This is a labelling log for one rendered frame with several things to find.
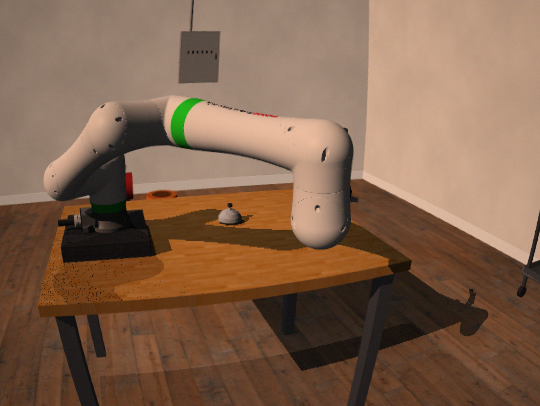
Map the grey metal dome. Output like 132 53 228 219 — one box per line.
218 203 242 225

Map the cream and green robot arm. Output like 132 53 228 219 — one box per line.
43 95 358 250

